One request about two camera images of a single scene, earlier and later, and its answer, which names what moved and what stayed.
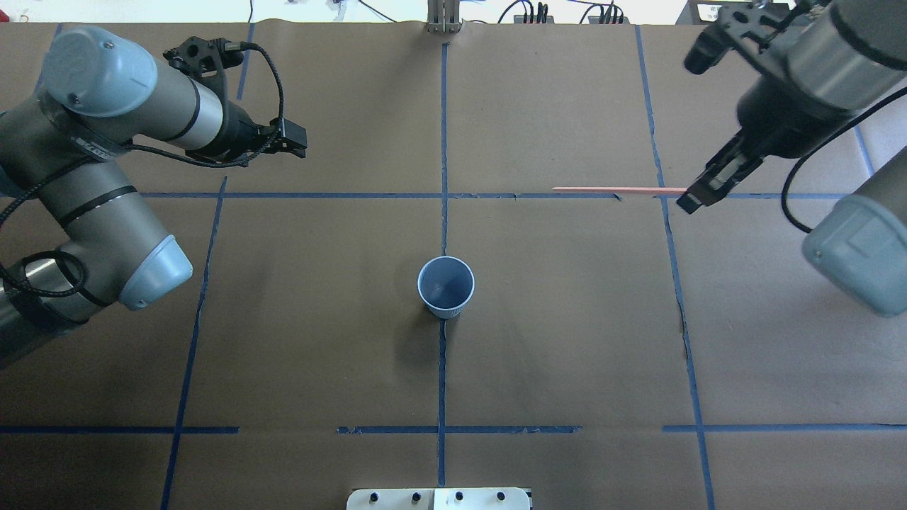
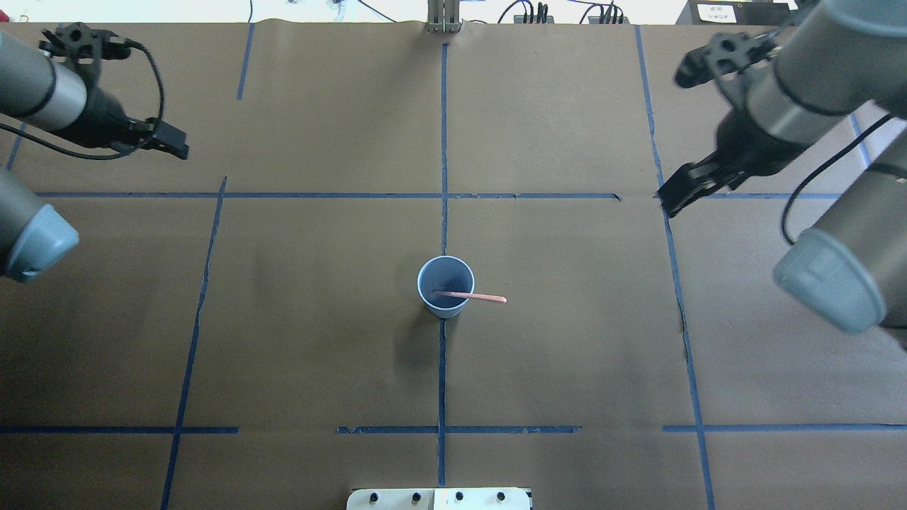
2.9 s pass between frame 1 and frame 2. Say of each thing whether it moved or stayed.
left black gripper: moved
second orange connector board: stayed
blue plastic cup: stayed
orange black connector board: stayed
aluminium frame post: stayed
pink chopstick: moved
